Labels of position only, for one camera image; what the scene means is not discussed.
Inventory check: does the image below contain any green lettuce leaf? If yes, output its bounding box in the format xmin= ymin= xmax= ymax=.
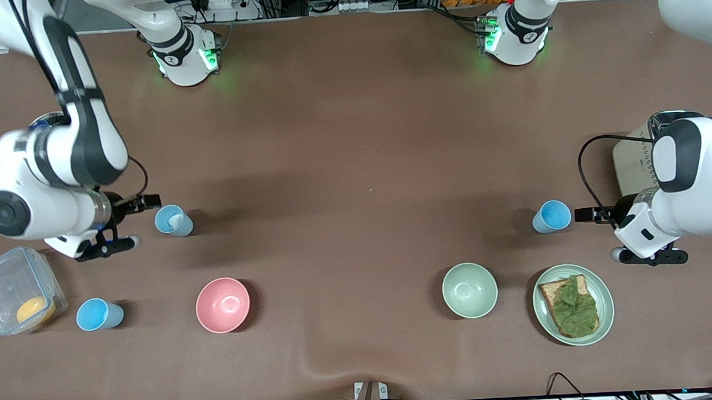
xmin=547 ymin=275 xmax=600 ymax=339

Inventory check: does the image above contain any beige chrome toaster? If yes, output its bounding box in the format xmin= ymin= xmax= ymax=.
xmin=610 ymin=109 xmax=707 ymax=196

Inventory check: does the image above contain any pale green plate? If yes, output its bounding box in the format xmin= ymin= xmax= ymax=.
xmin=531 ymin=262 xmax=617 ymax=349

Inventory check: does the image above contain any light blue plastic cup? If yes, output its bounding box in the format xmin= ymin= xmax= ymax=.
xmin=531 ymin=199 xmax=573 ymax=235
xmin=153 ymin=203 xmax=195 ymax=239
xmin=75 ymin=296 xmax=126 ymax=332

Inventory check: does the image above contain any pale green bowl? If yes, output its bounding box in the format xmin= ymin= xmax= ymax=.
xmin=441 ymin=261 xmax=500 ymax=321

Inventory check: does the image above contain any brown bread slice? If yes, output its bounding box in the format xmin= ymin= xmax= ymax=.
xmin=538 ymin=273 xmax=601 ymax=341

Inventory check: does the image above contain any black looped floor cable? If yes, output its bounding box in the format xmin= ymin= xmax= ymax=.
xmin=545 ymin=370 xmax=587 ymax=400

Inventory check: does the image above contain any pink bowl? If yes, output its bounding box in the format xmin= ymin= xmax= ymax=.
xmin=194 ymin=276 xmax=253 ymax=335

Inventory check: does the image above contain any yellow round food piece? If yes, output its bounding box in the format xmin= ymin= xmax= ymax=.
xmin=15 ymin=295 xmax=57 ymax=326

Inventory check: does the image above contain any clear plastic food container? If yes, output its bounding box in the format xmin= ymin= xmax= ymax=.
xmin=0 ymin=244 xmax=70 ymax=337

